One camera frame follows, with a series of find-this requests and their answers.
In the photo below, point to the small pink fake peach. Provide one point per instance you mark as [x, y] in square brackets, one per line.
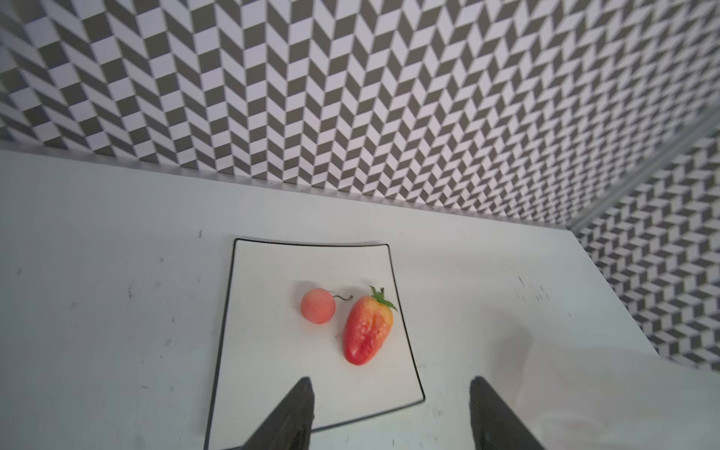
[318, 306]

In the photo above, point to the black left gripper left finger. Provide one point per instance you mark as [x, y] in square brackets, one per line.
[289, 426]

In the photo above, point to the aluminium corner post right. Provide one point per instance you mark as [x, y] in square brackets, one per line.
[704, 126]

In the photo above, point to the white plastic bag lemon print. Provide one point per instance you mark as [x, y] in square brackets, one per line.
[603, 398]

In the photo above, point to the red fake strawberry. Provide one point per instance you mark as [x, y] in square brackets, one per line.
[368, 325]

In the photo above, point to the white square plate black rim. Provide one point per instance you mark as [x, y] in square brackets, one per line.
[267, 346]

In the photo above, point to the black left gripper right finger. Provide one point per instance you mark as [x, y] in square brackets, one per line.
[494, 424]

